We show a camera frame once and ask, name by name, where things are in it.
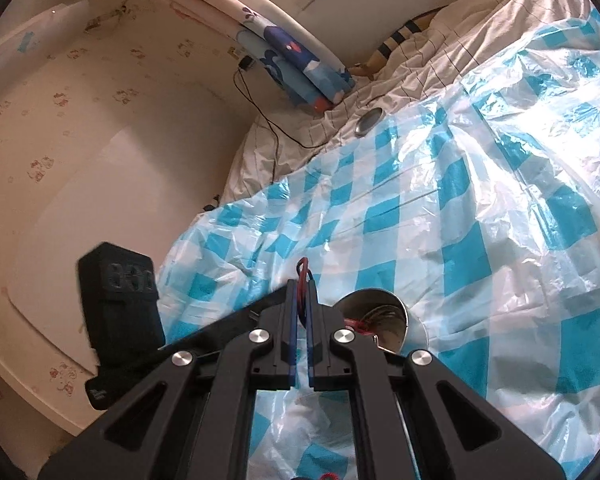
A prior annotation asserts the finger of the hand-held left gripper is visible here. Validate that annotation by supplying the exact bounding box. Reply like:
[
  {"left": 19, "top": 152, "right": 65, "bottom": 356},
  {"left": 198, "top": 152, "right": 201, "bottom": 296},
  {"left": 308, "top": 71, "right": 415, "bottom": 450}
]
[{"left": 161, "top": 284, "right": 289, "bottom": 357}]

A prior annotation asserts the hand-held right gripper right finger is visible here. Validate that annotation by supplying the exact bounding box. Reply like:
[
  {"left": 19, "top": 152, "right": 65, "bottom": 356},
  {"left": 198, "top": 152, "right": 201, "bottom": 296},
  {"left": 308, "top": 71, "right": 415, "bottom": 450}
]
[{"left": 307, "top": 284, "right": 567, "bottom": 480}]

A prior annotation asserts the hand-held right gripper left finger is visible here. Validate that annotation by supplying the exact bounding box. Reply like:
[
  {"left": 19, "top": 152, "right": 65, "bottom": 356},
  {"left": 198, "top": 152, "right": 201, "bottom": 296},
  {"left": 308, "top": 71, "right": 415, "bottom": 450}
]
[{"left": 37, "top": 280, "right": 301, "bottom": 480}]

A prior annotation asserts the round metal tin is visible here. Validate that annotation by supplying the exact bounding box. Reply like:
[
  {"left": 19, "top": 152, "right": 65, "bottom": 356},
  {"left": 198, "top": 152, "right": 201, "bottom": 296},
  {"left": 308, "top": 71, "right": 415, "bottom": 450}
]
[{"left": 337, "top": 287, "right": 429, "bottom": 362}]

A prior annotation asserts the blue checkered plastic sheet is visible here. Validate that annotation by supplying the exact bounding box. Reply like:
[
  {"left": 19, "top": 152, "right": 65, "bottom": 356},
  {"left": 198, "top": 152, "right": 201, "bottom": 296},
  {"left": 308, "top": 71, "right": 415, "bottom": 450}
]
[{"left": 157, "top": 7, "right": 600, "bottom": 480}]

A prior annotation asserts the round metal tin lid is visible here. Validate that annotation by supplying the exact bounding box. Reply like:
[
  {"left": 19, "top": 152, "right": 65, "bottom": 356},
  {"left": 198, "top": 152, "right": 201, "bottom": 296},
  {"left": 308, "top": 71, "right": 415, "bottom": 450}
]
[{"left": 355, "top": 107, "right": 386, "bottom": 137}]

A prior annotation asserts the blue printed curtain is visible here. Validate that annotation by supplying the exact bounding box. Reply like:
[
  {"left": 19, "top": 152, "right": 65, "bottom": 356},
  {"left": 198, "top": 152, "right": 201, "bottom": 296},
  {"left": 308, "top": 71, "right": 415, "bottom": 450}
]
[{"left": 100, "top": 0, "right": 355, "bottom": 113}]

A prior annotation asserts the striped pillow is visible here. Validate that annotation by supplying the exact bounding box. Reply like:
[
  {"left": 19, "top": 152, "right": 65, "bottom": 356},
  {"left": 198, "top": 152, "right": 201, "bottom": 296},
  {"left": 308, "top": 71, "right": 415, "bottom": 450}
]
[{"left": 347, "top": 19, "right": 436, "bottom": 79}]

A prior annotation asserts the white grid-lined quilt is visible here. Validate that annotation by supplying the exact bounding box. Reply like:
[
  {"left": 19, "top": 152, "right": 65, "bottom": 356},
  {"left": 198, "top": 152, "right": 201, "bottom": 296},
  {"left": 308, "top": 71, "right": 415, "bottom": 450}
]
[{"left": 220, "top": 0, "right": 598, "bottom": 206}]

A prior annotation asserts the red bead bracelet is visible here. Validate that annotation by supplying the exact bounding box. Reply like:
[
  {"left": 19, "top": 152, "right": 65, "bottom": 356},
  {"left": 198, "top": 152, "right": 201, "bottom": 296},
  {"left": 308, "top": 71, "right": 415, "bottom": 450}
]
[{"left": 347, "top": 316, "right": 377, "bottom": 338}]

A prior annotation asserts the black cable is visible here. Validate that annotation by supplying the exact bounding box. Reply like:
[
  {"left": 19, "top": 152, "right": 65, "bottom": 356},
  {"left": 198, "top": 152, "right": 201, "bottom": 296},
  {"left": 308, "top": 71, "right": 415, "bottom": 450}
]
[{"left": 202, "top": 67, "right": 332, "bottom": 211}]

